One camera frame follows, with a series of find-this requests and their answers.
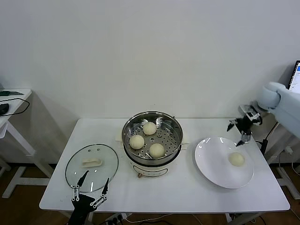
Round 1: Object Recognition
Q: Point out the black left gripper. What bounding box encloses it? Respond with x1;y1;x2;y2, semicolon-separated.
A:
67;170;110;225

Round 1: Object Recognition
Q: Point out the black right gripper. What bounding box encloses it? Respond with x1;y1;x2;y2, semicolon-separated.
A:
226;114;255;147

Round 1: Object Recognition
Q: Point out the glass lid with white handle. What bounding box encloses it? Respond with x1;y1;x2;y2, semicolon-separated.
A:
65;143;119;193

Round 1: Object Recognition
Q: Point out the white steamed baozi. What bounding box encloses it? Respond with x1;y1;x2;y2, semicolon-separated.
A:
142;121;157;135
129;135;145;150
149;143;165;158
228;152;245;167

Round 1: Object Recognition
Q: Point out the perforated steel steamer basket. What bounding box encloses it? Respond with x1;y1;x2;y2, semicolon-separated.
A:
121;111;184;163

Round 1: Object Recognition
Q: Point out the black stand pole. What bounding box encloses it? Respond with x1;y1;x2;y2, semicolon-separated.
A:
255;120;281;162

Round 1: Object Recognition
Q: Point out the white power strip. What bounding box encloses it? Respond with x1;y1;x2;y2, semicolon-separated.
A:
105;212;128;225

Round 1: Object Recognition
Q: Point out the white round plate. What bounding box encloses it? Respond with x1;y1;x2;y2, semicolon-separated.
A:
194;136;255;189

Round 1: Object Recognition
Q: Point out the white work table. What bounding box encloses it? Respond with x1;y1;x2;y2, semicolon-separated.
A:
39;118;291;225

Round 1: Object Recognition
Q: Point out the white electric cooker base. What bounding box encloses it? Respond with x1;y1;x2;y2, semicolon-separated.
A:
114;129;190;179

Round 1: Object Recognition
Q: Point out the white side table with laptop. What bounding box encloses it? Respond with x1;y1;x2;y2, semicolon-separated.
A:
266;120;300;200

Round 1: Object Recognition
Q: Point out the open grey laptop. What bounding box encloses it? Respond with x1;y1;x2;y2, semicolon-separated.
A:
287;60;300;93

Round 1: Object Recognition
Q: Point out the white side desk with mouse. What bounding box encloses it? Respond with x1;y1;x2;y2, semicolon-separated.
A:
0;88;58;199

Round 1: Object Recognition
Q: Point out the flat green tool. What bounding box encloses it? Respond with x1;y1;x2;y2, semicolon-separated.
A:
0;90;24;96

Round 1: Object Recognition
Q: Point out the black cable loop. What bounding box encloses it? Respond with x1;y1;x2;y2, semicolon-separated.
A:
0;97;30;117

